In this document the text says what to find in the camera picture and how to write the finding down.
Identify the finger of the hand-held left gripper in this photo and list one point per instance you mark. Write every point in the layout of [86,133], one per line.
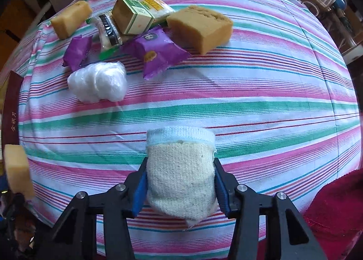
[11,202]

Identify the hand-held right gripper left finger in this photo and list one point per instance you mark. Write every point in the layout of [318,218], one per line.
[139,192]

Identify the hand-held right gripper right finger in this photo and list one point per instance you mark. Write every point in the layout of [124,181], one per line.
[221,193]

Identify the small yellow sponge block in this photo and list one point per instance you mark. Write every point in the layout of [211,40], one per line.
[19,169]
[71,19]

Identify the cream knitted sock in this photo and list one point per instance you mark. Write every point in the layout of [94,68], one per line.
[180,175]

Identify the maroon box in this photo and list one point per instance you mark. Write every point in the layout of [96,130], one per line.
[11,112]

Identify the large purple snack packet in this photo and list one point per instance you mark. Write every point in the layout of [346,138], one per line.
[157,50]

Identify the large yellow sponge block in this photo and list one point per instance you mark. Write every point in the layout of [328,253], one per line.
[201,29]

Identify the striped tablecloth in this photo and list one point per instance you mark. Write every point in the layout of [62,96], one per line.
[227,112]

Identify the red cloth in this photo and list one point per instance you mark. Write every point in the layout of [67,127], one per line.
[337,211]

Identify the white plastic bag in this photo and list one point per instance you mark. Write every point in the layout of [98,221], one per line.
[97,81]

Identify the small purple snack packet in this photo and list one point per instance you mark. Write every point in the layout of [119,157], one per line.
[76,53]

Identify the clear packet with dark biscuit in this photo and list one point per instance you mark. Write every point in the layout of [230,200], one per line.
[109,33]

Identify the green and gold carton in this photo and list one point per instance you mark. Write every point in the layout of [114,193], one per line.
[132,16]

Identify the yellow and white snack packet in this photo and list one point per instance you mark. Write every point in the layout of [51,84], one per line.
[157,6]

